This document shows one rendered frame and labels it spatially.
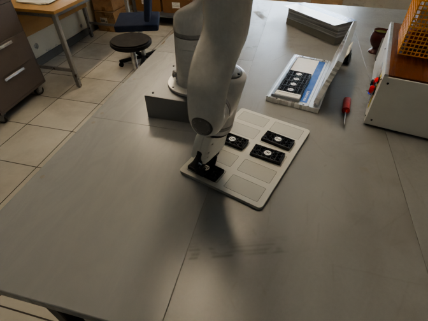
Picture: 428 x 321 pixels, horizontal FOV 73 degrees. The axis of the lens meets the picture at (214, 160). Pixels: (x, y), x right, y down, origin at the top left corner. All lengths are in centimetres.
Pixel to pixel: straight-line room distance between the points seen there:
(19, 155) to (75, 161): 174
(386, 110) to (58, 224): 106
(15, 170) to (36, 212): 171
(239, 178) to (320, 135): 36
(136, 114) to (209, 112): 62
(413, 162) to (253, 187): 52
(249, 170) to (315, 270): 33
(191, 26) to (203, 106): 46
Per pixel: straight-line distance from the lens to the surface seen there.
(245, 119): 107
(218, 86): 54
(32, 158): 265
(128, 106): 120
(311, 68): 147
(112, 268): 73
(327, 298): 71
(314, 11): 196
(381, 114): 116
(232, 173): 86
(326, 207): 84
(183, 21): 99
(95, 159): 99
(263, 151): 92
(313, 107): 118
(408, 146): 116
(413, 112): 116
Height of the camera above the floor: 152
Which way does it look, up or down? 43 degrees down
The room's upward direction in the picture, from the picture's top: straight up
